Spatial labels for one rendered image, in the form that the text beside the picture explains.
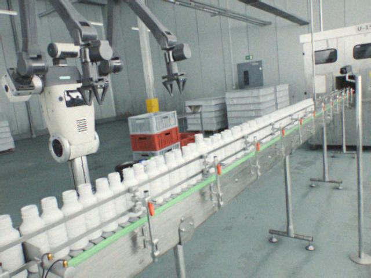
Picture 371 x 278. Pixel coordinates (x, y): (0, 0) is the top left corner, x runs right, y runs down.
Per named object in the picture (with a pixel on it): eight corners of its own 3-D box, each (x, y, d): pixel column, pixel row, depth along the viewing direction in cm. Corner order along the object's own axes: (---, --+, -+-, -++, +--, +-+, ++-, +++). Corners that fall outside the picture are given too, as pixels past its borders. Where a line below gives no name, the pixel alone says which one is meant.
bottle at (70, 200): (63, 248, 88) (53, 194, 85) (81, 238, 92) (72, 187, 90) (75, 253, 84) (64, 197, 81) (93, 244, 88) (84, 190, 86)
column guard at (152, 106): (155, 128, 1152) (152, 99, 1135) (148, 128, 1175) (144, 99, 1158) (162, 126, 1183) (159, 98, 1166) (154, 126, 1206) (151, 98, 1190)
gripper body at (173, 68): (170, 80, 149) (167, 65, 148) (186, 76, 142) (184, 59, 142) (161, 80, 144) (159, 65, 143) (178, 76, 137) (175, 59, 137)
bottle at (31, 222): (29, 264, 80) (17, 206, 78) (53, 258, 83) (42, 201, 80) (26, 276, 75) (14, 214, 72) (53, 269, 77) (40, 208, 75)
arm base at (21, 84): (35, 90, 141) (24, 69, 143) (42, 79, 137) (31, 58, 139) (16, 91, 134) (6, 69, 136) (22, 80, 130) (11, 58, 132)
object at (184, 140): (182, 154, 444) (181, 140, 440) (160, 154, 466) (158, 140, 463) (202, 146, 494) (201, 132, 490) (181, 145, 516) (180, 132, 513)
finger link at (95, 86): (97, 105, 106) (93, 78, 105) (84, 106, 110) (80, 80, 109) (112, 103, 111) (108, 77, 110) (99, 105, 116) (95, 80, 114)
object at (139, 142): (157, 151, 379) (155, 134, 376) (131, 150, 399) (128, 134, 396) (180, 141, 431) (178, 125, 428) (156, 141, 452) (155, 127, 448)
